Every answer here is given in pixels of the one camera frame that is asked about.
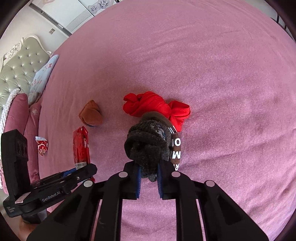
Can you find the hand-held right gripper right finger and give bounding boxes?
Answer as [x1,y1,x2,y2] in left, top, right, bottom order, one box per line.
[157,160,269,241]

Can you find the red and white wrapper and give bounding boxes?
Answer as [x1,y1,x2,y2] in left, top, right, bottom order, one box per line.
[35,136,49,157]

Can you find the pink pillows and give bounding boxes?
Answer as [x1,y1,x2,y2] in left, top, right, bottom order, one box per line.
[0,93,42,189]

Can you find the brown sock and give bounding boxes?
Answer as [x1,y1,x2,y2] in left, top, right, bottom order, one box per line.
[79,100,104,127]

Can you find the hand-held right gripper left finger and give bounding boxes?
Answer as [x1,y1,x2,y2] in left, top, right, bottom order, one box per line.
[26,161,142,241]

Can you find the dark fuzzy lettered sock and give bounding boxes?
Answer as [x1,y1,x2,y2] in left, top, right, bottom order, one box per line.
[124,112,183,182]

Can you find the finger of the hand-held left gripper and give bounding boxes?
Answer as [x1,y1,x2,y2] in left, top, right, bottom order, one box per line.
[35,163,98,194]
[31,168,78,188]

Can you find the white wardrobe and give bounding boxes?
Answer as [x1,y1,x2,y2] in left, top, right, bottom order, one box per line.
[30,0,118,37]

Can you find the red snack packet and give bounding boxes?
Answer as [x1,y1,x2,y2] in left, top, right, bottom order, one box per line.
[73,126,91,169]

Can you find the red cloth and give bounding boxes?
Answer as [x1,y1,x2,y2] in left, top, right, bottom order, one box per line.
[122,91,191,132]

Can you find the white knitted blanket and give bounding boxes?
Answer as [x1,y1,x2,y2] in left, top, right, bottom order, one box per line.
[0,87,21,132]

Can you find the green tufted headboard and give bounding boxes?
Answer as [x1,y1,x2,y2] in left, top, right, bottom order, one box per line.
[0,35,52,109]

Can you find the blue printed pillow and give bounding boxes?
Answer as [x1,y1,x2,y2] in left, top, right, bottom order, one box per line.
[28,54,59,106]

